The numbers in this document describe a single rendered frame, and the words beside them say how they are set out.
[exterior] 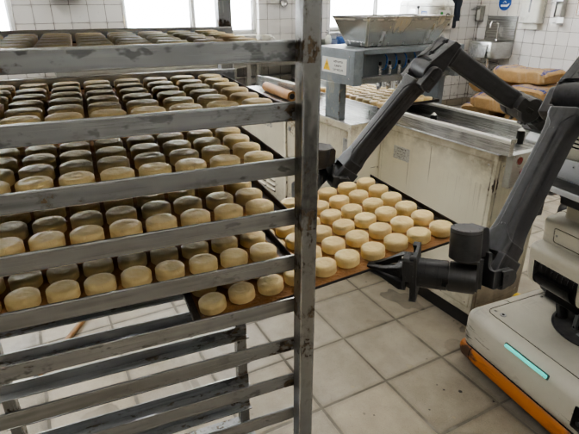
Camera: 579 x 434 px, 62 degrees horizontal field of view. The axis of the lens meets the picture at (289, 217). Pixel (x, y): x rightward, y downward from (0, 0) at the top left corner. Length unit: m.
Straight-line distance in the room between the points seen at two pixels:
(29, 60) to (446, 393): 1.80
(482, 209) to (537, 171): 1.13
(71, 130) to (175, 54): 0.17
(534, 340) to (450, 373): 0.38
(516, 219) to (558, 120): 0.21
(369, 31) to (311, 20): 1.71
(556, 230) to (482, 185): 0.45
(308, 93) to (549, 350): 1.45
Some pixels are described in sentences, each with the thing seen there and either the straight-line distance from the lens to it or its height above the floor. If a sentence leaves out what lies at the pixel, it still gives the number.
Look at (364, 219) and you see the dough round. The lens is 1.11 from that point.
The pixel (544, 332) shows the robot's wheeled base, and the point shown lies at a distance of 2.04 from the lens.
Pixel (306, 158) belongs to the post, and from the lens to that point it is 0.76.
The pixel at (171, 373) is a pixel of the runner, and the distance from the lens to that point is 0.92.
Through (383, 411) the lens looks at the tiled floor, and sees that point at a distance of 1.96.
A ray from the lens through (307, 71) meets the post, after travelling 0.73.
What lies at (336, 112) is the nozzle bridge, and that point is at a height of 0.88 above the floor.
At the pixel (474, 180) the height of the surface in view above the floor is 0.71.
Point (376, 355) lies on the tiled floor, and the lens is 2.18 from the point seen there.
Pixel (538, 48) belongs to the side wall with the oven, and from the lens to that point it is 6.96.
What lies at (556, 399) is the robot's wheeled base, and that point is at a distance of 1.90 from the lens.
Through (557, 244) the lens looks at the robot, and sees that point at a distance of 1.79.
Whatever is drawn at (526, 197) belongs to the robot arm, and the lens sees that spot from 1.01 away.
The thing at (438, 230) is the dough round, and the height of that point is 0.94.
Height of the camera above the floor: 1.39
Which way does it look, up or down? 24 degrees down
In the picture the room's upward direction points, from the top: straight up
